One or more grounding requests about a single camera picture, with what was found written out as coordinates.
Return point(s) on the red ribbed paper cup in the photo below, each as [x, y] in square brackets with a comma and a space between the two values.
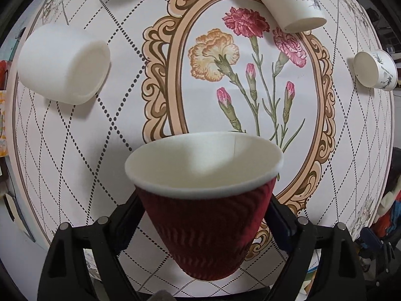
[203, 225]

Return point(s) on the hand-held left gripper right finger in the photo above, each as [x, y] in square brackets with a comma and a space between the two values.
[283, 225]

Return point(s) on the small white printed paper cup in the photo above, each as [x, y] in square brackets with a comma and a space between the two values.
[372, 69]

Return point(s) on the tall white printed paper cup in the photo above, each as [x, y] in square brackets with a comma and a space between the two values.
[291, 0]

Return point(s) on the floral printed tablecloth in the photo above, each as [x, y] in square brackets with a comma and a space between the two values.
[125, 106]

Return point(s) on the plain white cup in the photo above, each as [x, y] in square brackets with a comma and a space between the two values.
[59, 65]

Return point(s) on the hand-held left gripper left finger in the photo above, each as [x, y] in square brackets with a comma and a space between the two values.
[125, 222]

